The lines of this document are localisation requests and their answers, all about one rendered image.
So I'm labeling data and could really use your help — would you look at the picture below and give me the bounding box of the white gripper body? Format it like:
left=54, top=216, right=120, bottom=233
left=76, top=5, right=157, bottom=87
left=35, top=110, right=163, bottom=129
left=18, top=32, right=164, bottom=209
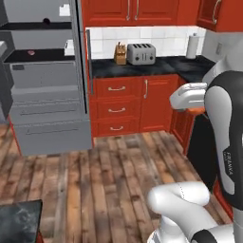
left=169, top=82, right=209, bottom=112

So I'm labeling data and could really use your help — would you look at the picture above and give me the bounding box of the grey right fridge door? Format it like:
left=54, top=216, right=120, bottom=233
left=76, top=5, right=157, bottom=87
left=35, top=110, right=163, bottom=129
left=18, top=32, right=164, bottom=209
left=70, top=0, right=93, bottom=116

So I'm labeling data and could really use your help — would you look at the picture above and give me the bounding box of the grey fridge door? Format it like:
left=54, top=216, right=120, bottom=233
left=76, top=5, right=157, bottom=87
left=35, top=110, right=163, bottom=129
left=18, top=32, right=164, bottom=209
left=70, top=0, right=93, bottom=116
left=0, top=40, right=15, bottom=125

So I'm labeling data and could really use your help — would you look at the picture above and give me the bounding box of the white fridge container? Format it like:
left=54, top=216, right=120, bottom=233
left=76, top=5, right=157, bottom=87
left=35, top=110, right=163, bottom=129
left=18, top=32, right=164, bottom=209
left=59, top=3, right=72, bottom=17
left=64, top=39, right=76, bottom=57

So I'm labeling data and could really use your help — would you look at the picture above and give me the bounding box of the grey fridge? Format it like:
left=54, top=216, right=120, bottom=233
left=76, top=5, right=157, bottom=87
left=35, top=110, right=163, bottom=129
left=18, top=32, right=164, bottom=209
left=0, top=0, right=95, bottom=157

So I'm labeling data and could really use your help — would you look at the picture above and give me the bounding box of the grey fridge crisper drawer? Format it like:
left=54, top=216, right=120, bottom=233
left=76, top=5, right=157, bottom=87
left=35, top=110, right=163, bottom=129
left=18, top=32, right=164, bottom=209
left=9, top=61, right=78, bottom=90

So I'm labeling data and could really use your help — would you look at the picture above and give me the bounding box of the black fridge rack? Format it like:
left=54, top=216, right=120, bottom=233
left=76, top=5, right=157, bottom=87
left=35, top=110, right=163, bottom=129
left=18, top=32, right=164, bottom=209
left=0, top=21, right=73, bottom=31
left=4, top=47, right=76, bottom=64

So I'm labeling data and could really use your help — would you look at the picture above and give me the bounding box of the grey left fridge door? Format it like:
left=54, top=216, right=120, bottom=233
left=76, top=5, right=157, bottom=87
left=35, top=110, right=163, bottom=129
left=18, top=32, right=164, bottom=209
left=0, top=40, right=15, bottom=125

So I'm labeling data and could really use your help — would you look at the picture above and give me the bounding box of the red panelled base cupboard door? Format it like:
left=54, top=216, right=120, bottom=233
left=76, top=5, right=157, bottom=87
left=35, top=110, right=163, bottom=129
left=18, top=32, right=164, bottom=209
left=170, top=108, right=196, bottom=155

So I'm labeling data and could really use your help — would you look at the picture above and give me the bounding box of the white paper towel roll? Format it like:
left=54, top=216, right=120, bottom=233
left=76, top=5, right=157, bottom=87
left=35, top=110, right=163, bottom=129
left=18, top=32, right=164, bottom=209
left=185, top=32, right=200, bottom=61

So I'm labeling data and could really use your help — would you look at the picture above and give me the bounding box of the black dishwasher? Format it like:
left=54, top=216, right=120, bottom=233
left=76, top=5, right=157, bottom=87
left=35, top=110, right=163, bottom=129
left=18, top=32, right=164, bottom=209
left=186, top=113, right=220, bottom=193

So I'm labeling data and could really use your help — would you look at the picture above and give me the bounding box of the red drawer front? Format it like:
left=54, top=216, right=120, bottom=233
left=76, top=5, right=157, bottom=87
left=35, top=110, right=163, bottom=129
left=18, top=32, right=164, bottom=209
left=94, top=77, right=142, bottom=100
left=94, top=98, right=142, bottom=121
left=95, top=119, right=141, bottom=137

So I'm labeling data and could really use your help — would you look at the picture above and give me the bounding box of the grey four-slot toaster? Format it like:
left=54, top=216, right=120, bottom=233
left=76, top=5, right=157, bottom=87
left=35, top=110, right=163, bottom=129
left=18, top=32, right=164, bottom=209
left=126, top=43, right=158, bottom=66

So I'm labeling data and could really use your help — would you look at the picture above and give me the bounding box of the wooden knife block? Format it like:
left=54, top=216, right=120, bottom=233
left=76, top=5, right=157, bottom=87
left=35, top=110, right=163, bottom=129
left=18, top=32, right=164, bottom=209
left=114, top=41, right=128, bottom=66

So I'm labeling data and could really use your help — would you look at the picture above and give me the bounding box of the grey freezer drawer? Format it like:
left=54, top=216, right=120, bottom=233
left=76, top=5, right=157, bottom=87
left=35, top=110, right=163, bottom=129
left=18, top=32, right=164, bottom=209
left=13, top=119, right=93, bottom=157
left=9, top=100, right=90, bottom=126

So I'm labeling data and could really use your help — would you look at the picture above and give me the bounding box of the silver base cupboard handle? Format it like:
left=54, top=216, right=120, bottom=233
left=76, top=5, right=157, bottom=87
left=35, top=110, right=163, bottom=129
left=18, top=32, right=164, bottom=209
left=143, top=79, right=149, bottom=100

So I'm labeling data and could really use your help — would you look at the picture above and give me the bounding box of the silver corner cupboard handle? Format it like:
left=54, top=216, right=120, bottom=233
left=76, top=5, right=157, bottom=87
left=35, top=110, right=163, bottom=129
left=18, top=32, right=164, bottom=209
left=212, top=0, right=223, bottom=26

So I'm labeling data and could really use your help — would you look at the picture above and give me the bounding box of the red corner wall cupboard door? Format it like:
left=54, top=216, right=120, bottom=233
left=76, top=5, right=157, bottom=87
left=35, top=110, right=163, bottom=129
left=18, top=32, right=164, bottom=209
left=196, top=0, right=243, bottom=33

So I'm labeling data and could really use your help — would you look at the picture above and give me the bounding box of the silver wall cupboard handle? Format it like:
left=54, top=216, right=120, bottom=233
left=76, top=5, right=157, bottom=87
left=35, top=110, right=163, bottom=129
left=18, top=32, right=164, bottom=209
left=125, top=0, right=132, bottom=22
left=134, top=0, right=140, bottom=21

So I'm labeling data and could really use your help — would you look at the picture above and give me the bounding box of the dark fridge door handle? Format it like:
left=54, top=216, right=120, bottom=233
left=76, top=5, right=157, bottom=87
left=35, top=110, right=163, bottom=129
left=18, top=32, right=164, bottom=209
left=85, top=29, right=95, bottom=97

